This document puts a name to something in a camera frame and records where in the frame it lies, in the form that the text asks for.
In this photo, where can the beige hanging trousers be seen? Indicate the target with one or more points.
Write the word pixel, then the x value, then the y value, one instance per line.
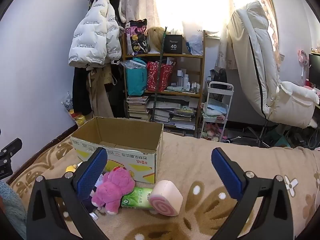
pixel 98 100

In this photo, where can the dark hanging garment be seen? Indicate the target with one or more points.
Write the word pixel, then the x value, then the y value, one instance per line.
pixel 117 97

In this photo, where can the blonde wig on mannequin head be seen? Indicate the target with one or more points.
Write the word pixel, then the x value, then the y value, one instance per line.
pixel 155 37

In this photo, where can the white and blue plastic bag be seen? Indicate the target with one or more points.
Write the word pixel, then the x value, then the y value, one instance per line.
pixel 195 45

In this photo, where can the green tissue packet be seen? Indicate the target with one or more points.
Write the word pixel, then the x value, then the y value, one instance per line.
pixel 137 197

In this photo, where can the stack of old books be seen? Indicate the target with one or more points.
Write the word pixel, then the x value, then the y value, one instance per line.
pixel 137 107

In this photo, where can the black cardboard case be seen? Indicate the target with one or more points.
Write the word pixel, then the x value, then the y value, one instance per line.
pixel 173 46

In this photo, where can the folded pastel cloths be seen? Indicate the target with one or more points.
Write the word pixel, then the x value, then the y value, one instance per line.
pixel 215 110

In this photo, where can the person's left forearm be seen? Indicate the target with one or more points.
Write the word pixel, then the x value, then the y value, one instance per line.
pixel 11 210

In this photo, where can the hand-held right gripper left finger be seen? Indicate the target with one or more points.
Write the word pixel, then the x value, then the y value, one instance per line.
pixel 91 172

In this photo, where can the bamboo shelf rack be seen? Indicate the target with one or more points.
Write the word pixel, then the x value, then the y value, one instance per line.
pixel 175 56

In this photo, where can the plastic bag of toys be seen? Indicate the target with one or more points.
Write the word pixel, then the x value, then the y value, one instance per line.
pixel 75 115

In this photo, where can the black hanging coat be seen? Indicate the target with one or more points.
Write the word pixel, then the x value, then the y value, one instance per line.
pixel 81 92

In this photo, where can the black bag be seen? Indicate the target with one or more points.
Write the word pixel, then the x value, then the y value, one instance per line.
pixel 220 77

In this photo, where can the clear plastic bag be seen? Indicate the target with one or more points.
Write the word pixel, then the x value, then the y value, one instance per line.
pixel 132 63

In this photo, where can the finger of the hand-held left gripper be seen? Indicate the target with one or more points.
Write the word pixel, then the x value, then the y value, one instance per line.
pixel 11 148

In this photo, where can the teal storage box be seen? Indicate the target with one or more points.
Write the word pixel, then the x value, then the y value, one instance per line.
pixel 282 140

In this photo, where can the green thin pole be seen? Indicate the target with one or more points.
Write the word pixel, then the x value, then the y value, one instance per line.
pixel 160 62

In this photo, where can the yellow round pouch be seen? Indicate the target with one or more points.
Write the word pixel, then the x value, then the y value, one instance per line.
pixel 70 168

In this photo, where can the black monitor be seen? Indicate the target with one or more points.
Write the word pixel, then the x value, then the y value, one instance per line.
pixel 315 70

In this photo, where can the pink swirl roll squishy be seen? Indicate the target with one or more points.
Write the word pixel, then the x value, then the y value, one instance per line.
pixel 167 192

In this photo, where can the printed cartoon tote bag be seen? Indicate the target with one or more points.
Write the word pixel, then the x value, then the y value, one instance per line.
pixel 136 40

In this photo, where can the pink desk fan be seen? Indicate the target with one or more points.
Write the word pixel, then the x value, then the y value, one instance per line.
pixel 303 57

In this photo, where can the beige floral blanket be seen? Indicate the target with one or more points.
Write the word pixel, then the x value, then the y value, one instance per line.
pixel 200 155

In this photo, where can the white printed puffer jacket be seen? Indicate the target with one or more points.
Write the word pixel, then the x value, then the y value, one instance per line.
pixel 92 35

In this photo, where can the white reclining chair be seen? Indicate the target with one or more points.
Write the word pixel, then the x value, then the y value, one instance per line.
pixel 252 55

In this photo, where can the pile of books and papers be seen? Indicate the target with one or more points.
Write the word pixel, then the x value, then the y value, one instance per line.
pixel 175 115

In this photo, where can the pink plush toys on cart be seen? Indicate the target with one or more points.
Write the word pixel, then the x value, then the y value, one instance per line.
pixel 212 132

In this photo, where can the row of white cosmetic bottles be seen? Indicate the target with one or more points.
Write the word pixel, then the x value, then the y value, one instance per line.
pixel 186 80

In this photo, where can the red patterned bag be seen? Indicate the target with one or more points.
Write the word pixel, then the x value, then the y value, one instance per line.
pixel 157 77

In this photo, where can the pink plush bear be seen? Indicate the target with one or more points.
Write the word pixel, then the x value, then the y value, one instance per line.
pixel 115 187

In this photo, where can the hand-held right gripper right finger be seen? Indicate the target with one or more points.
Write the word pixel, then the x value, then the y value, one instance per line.
pixel 227 175

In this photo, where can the white trolley cart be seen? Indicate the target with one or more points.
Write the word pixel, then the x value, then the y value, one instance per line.
pixel 230 87

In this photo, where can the teal paper bag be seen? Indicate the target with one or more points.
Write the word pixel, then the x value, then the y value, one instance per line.
pixel 136 80

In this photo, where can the pink lace curtain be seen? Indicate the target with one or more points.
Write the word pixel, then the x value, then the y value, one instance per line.
pixel 140 2

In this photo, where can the cardboard box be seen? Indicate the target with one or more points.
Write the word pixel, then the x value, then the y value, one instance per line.
pixel 130 160

